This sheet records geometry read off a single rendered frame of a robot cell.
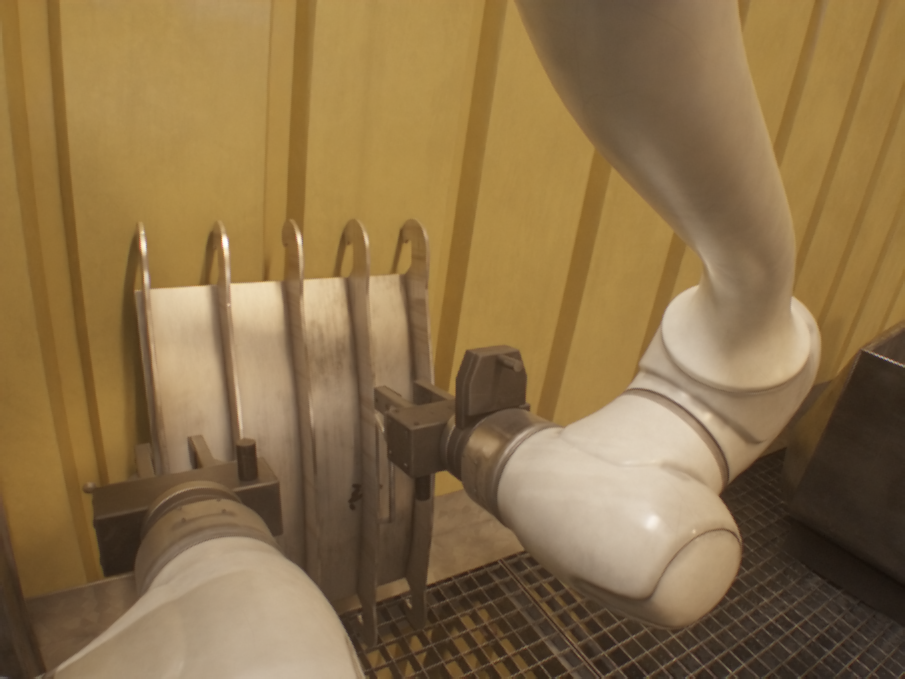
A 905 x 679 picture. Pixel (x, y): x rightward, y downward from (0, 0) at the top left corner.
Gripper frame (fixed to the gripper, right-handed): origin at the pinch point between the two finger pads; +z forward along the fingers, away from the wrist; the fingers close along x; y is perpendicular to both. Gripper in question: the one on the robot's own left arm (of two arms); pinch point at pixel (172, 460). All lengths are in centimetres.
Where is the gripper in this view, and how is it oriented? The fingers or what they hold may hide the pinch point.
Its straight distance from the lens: 59.2
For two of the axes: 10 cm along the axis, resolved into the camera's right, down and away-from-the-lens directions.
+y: 0.2, -9.7, -2.2
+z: -5.3, -2.0, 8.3
